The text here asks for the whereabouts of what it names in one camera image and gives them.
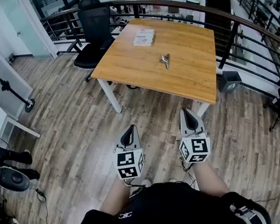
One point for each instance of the person's left shoe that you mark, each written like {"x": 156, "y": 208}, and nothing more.
{"x": 146, "y": 183}

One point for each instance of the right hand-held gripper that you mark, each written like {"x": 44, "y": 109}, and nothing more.
{"x": 197, "y": 147}

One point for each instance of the white printed book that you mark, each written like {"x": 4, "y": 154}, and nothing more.
{"x": 144, "y": 38}

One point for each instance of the grey trash bin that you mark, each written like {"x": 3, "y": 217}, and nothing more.
{"x": 229, "y": 81}

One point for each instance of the small metal tool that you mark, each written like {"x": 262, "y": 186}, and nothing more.
{"x": 165, "y": 60}

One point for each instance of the black railing with wooden handrail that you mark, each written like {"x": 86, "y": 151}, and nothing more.
{"x": 236, "y": 34}

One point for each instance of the white table leg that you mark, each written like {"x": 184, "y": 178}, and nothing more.
{"x": 203, "y": 109}
{"x": 110, "y": 95}

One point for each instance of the person's black shirt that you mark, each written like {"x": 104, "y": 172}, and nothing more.
{"x": 162, "y": 211}

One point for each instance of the black mesh office chair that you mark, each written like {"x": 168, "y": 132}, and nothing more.
{"x": 95, "y": 34}

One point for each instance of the black metal corridor railing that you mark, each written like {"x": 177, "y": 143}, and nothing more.
{"x": 258, "y": 9}

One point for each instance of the person's right forearm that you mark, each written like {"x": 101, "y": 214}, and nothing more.
{"x": 211, "y": 179}

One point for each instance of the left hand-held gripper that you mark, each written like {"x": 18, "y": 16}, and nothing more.
{"x": 126, "y": 164}

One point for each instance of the black round device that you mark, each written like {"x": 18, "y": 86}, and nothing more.
{"x": 11, "y": 179}

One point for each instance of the person's left forearm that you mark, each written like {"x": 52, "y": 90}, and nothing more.
{"x": 114, "y": 198}

